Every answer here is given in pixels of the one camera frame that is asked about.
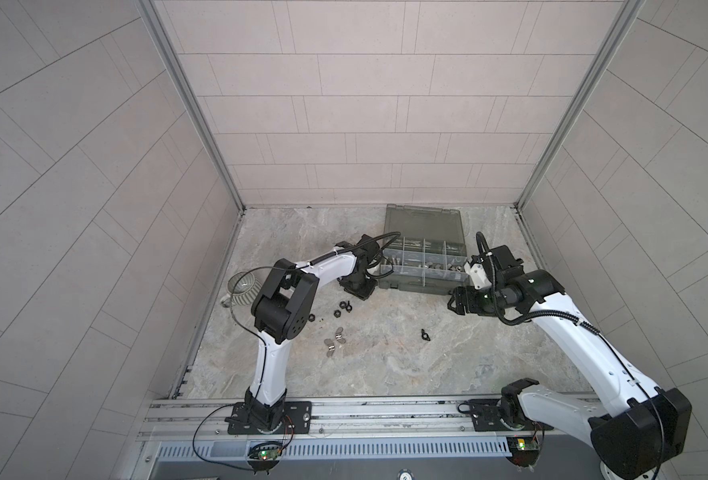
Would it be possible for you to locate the green plastic organizer box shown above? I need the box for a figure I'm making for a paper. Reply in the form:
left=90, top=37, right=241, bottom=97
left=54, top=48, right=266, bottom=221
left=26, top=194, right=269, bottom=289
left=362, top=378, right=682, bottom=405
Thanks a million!
left=377, top=204, right=469, bottom=296

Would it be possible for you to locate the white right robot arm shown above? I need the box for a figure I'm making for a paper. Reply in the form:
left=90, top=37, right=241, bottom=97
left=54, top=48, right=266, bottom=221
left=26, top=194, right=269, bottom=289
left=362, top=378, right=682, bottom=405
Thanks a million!
left=448, top=233, right=692, bottom=479

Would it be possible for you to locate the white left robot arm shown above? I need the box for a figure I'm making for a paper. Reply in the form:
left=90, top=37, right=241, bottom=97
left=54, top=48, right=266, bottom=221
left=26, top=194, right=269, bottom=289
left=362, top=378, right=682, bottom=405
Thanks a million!
left=240, top=232, right=401, bottom=433

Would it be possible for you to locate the silver wing nut pair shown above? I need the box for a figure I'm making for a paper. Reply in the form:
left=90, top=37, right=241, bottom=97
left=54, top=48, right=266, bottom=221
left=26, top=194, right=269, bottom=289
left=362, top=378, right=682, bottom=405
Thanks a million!
left=324, top=327, right=347, bottom=358

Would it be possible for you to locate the right circuit board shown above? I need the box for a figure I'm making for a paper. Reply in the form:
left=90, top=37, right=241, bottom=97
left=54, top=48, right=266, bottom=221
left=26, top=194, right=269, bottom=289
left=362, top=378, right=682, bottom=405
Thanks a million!
left=506, top=436, right=541, bottom=468

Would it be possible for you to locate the circuit board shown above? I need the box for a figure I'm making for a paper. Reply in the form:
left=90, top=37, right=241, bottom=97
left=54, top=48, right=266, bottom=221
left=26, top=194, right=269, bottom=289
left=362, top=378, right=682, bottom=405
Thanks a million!
left=506, top=436, right=541, bottom=468
left=247, top=441, right=284, bottom=463

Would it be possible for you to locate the left circuit board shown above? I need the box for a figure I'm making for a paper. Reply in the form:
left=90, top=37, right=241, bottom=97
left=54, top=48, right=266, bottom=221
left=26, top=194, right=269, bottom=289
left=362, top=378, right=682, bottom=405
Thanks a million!
left=247, top=441, right=284, bottom=463

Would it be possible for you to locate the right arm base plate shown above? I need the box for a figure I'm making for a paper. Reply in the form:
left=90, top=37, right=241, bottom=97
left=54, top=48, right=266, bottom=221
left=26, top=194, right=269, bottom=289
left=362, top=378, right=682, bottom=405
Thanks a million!
left=456, top=399, right=553, bottom=432

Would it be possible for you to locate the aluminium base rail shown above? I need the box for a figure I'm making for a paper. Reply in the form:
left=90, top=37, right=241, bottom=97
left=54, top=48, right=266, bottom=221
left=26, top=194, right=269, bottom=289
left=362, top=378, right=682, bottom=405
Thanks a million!
left=137, top=394, right=599, bottom=459

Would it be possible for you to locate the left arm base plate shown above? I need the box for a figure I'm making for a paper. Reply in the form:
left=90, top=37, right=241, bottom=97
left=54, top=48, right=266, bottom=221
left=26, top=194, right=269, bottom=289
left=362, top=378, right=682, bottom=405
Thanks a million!
left=226, top=401, right=313, bottom=435

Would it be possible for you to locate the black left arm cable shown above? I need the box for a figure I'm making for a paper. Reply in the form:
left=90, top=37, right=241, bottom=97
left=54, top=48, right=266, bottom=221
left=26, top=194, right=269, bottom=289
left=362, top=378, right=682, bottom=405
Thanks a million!
left=191, top=265, right=295, bottom=472

